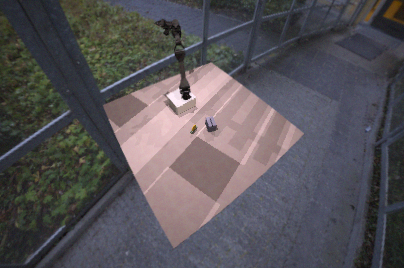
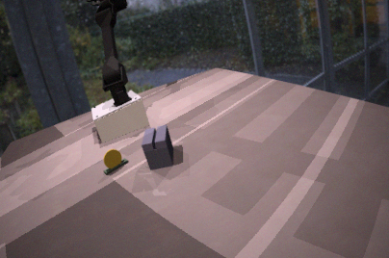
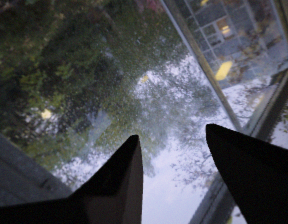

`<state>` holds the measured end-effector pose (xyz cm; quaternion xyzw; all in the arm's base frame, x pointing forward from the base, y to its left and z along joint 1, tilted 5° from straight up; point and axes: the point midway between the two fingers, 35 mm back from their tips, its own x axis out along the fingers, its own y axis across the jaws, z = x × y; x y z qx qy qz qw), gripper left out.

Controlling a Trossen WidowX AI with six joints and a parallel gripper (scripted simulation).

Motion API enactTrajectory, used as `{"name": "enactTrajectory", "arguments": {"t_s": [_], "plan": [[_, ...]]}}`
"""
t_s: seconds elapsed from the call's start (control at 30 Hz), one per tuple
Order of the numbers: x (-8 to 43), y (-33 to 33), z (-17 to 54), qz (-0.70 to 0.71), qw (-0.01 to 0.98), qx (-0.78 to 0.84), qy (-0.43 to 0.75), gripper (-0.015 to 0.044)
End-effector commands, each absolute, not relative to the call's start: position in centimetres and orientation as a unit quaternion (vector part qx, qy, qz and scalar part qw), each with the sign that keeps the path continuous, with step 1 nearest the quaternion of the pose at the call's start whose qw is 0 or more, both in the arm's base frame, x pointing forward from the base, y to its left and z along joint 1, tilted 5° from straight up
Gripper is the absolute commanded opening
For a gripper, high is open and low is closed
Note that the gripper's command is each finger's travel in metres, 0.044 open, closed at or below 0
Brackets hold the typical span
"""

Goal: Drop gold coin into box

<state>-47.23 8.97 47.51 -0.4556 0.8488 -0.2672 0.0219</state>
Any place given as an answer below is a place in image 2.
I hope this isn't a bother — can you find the gold coin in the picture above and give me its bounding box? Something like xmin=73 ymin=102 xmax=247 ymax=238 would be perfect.
xmin=103 ymin=149 xmax=121 ymax=168

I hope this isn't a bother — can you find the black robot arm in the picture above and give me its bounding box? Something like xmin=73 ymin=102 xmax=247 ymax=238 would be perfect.
xmin=95 ymin=0 xmax=132 ymax=107

